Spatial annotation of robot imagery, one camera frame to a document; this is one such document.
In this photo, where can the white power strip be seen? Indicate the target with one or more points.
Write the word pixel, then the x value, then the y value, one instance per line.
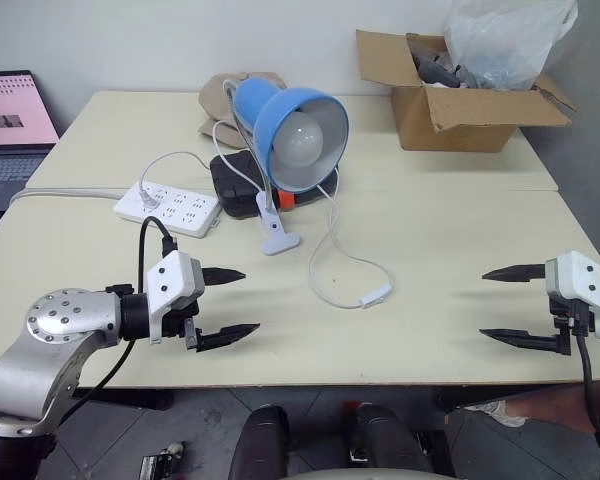
pixel 180 210

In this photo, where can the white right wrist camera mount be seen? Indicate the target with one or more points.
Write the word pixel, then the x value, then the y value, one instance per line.
pixel 577 280

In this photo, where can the dark grey crumpled object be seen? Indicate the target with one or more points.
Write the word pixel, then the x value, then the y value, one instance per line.
pixel 435 67

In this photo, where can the blue clip-on desk lamp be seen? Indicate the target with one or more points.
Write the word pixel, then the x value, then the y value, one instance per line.
pixel 260 110

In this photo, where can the black box with orange part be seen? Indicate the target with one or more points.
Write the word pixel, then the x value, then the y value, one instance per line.
pixel 230 185

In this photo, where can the white light bulb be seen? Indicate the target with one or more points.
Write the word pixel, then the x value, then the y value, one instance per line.
pixel 297 140

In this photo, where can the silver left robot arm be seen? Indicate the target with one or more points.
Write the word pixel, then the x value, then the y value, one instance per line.
pixel 55 320

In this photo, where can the open grey laptop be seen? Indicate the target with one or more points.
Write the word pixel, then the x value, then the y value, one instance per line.
pixel 10 110

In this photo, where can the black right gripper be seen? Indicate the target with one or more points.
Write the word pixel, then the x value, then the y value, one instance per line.
pixel 565 312

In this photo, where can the beige crumpled cloth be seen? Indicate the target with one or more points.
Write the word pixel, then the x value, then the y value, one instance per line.
pixel 215 95

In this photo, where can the dark rounded shape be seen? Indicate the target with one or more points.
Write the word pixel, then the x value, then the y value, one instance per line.
pixel 260 445
pixel 390 440

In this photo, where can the white sneaker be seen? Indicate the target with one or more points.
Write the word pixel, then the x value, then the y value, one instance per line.
pixel 497 412

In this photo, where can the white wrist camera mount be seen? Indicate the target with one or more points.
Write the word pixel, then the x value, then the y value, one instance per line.
pixel 577 280
pixel 172 280

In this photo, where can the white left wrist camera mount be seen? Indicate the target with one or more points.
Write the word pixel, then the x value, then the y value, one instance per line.
pixel 172 280

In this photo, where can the clear plastic bag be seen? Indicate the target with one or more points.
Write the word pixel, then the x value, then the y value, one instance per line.
pixel 500 45

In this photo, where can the brown cardboard box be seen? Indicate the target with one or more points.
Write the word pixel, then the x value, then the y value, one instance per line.
pixel 455 130

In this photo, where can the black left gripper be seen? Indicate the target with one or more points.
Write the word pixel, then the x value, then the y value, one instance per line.
pixel 175 325

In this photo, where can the bare person leg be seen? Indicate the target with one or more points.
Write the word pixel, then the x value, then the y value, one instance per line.
pixel 550 405

